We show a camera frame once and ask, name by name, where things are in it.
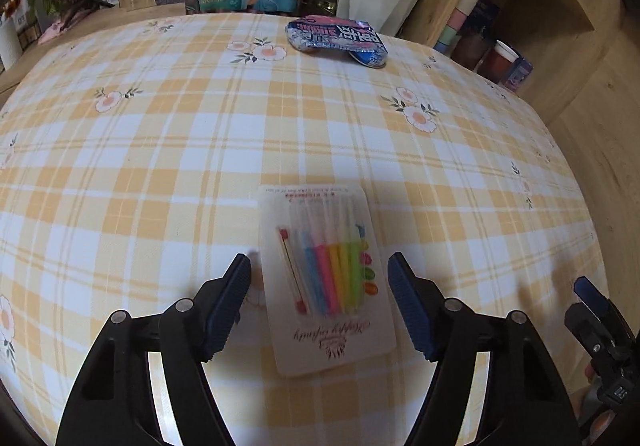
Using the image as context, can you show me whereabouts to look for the wooden shelf unit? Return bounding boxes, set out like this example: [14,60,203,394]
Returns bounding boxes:
[400,0,621,127]

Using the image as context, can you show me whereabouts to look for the dark blue printed box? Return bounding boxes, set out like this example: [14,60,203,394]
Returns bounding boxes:
[467,0,501,34]

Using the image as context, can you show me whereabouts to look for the clear candle packet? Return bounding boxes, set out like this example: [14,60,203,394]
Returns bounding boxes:
[256,183,398,379]

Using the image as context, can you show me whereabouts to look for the crushed blue pink can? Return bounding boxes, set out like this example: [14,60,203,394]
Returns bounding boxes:
[285,16,389,70]

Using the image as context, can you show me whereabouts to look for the small purple box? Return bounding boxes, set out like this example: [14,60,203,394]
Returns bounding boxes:
[502,57,535,94]

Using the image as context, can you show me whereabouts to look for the orange flowers in white vase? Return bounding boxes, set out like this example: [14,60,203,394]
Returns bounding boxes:
[0,0,26,72]

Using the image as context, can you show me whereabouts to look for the checkered table with tablecloth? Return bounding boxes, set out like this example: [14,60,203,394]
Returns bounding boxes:
[0,11,613,446]

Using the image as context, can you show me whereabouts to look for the red paper cup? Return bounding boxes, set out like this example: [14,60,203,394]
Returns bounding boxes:
[480,40,521,86]

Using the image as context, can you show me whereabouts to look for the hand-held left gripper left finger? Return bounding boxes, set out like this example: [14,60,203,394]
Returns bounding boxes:
[55,253,253,446]

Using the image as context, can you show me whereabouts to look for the brown glass cup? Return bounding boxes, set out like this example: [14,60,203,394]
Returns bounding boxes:
[452,23,488,72]

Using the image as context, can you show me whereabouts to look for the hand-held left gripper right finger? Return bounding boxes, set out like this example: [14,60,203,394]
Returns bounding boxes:
[387,251,586,446]

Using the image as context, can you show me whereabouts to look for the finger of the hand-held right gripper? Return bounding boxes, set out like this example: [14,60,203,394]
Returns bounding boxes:
[564,302,614,353]
[572,276,613,323]

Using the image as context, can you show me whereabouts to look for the person's right hand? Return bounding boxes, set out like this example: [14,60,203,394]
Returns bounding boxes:
[575,358,618,434]

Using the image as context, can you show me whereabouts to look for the stack of pastel cups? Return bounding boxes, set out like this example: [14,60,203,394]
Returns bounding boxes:
[432,0,490,54]

